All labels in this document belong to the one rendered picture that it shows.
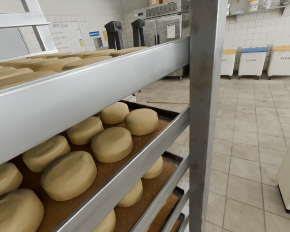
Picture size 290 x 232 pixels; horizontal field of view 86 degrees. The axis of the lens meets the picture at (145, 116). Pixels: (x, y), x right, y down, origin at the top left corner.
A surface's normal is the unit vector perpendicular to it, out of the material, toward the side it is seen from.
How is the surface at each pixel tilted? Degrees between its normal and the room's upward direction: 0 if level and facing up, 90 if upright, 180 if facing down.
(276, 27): 90
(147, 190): 0
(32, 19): 90
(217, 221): 0
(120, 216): 0
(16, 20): 90
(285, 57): 92
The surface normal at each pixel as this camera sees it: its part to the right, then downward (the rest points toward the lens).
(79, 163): -0.14, -0.87
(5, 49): 0.87, 0.13
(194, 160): -0.63, 0.45
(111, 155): 0.14, 0.47
